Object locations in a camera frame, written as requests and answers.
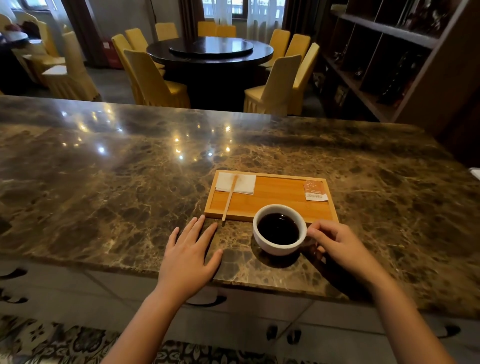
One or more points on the person's left hand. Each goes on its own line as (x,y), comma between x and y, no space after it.
(183,264)

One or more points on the person's right hand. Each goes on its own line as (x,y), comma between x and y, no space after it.
(347,249)

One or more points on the person's left thumb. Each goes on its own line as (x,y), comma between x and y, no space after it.
(214,264)

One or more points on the person's left middle finger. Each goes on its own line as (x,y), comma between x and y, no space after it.
(197,230)

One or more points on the person's right thumb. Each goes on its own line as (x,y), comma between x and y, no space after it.
(318,234)

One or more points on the person's left little finger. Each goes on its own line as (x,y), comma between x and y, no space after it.
(172,240)

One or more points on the white ceramic cup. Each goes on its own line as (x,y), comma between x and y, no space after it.
(262,243)

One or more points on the person's right forearm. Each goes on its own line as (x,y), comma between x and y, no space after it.
(407,322)

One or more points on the person's left forearm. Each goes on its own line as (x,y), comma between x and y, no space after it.
(144,330)

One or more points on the black coffee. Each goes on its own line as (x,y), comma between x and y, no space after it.
(278,228)

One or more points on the orange and white sugar packet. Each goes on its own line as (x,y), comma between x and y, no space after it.
(314,189)

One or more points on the wooden stir stick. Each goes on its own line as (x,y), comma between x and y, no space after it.
(229,198)

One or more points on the wooden serving tray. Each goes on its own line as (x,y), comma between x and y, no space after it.
(273,195)

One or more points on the grey counter cabinet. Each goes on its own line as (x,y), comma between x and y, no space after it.
(240,322)

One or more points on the white paper napkin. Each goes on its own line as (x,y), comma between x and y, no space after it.
(245,183)

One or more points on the dark round dining table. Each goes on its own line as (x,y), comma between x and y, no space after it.
(213,78)

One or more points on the group of yellow covered chairs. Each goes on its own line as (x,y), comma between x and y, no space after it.
(73,71)
(153,82)

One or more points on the small white object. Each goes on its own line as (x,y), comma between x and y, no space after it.
(475,173)

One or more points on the group of dark bottles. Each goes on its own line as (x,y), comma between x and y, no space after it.
(399,80)

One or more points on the dark round turntable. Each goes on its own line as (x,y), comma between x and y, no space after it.
(212,47)

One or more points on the red fire extinguisher box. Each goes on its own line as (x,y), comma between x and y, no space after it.
(111,54)

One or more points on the dark wooden shelf unit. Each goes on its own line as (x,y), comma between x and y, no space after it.
(438,75)

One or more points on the dark brown curtain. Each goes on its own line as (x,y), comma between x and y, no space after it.
(189,15)
(86,26)
(296,17)

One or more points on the sheer white curtain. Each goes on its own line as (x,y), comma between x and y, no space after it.
(262,18)

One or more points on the table with white cloth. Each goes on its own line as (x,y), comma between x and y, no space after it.
(13,36)

